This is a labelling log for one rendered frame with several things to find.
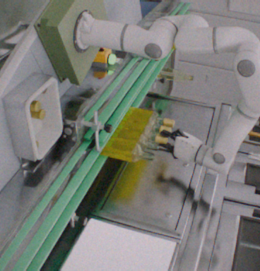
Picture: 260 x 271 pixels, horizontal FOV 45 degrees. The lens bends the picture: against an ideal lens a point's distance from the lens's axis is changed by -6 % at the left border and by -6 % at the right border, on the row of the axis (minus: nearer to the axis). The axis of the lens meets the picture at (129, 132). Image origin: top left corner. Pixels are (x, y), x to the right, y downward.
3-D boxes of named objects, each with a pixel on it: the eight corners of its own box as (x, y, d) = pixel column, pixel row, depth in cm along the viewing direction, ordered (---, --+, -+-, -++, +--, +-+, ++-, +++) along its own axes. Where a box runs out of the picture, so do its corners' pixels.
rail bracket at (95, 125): (78, 148, 120) (110, 156, 116) (74, 109, 109) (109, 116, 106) (81, 143, 122) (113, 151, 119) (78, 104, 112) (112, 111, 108)
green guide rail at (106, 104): (82, 122, 118) (102, 126, 116) (81, 120, 117) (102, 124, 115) (181, 2, 249) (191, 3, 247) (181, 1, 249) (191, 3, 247)
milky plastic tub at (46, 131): (16, 157, 105) (38, 163, 102) (2, 98, 91) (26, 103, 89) (43, 127, 118) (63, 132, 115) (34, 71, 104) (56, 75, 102)
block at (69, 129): (60, 140, 120) (78, 144, 118) (57, 118, 114) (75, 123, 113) (65, 134, 123) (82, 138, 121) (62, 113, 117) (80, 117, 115)
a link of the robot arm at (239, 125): (241, 98, 109) (217, 142, 122) (229, 113, 100) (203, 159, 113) (262, 111, 106) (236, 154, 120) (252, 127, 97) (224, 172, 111)
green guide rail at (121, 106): (83, 138, 122) (103, 143, 120) (83, 136, 122) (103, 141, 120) (181, 11, 254) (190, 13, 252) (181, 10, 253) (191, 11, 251)
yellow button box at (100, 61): (90, 66, 147) (106, 68, 145) (90, 51, 142) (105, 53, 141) (97, 60, 152) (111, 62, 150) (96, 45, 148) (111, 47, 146)
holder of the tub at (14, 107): (18, 168, 108) (37, 173, 106) (1, 98, 91) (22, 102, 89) (44, 138, 121) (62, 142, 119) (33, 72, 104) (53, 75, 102)
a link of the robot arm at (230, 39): (209, 32, 90) (260, 31, 83) (217, 21, 100) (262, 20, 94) (215, 77, 97) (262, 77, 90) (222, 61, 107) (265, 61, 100)
